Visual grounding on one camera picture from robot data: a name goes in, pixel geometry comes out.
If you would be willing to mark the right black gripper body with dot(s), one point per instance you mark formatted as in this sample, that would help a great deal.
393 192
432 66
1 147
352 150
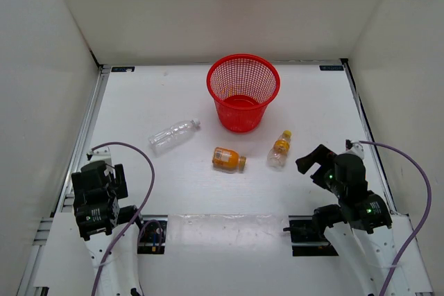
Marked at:
336 186

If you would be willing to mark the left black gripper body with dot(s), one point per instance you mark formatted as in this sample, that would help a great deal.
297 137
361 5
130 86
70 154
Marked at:
79 187

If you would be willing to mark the small yellow-capped plastic bottle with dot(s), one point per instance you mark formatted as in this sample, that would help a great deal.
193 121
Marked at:
278 154

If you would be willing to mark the orange juice plastic bottle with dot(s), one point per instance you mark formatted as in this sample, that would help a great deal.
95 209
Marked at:
227 159

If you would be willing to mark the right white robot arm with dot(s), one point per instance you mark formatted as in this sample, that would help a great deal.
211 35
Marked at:
359 226

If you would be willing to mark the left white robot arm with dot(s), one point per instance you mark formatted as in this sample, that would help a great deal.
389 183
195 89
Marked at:
114 257

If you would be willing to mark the red mesh plastic bin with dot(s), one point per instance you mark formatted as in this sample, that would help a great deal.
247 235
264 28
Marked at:
242 86

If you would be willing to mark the clear empty plastic bottle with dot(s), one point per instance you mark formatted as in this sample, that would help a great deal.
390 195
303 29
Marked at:
175 135

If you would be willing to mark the right aluminium frame rail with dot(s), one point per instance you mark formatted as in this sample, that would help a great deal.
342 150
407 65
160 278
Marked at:
369 137

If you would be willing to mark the aluminium frame rail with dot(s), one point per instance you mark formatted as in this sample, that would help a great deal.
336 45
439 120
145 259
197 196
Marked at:
369 137
82 143

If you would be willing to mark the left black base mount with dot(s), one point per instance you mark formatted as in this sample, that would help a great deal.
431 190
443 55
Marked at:
152 239

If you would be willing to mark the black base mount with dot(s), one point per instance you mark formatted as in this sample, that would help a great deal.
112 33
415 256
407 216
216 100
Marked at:
305 240
152 239

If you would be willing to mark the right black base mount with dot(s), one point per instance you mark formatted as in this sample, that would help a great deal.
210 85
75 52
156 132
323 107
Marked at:
305 240

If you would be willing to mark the left aluminium frame rail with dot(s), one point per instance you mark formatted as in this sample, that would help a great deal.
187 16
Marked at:
82 143

